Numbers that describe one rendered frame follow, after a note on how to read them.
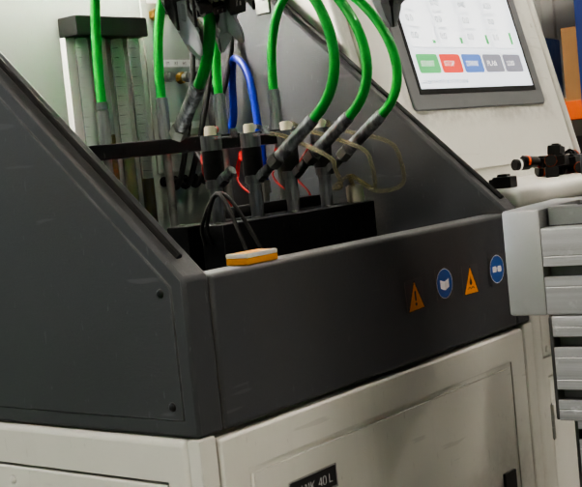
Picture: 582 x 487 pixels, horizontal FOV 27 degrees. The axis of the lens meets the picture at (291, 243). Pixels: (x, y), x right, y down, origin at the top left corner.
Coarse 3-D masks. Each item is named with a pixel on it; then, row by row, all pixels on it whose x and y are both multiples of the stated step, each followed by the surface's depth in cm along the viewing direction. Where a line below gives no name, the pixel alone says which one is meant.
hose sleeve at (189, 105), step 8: (192, 88) 143; (192, 96) 143; (200, 96) 144; (184, 104) 145; (192, 104) 144; (184, 112) 146; (192, 112) 146; (176, 120) 148; (184, 120) 147; (176, 128) 148; (184, 128) 148
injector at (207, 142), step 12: (204, 144) 159; (216, 144) 158; (204, 156) 159; (216, 156) 159; (204, 168) 159; (216, 168) 159; (228, 168) 158; (216, 180) 159; (228, 180) 158; (216, 204) 159; (216, 216) 160
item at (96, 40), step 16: (96, 0) 168; (96, 16) 169; (208, 16) 138; (96, 32) 170; (208, 32) 138; (96, 48) 170; (208, 48) 139; (96, 64) 170; (208, 64) 140; (96, 80) 171; (96, 96) 171
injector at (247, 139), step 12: (252, 132) 165; (252, 144) 165; (252, 156) 165; (252, 168) 165; (264, 168) 164; (252, 180) 165; (264, 180) 165; (252, 192) 166; (252, 204) 166; (252, 216) 166
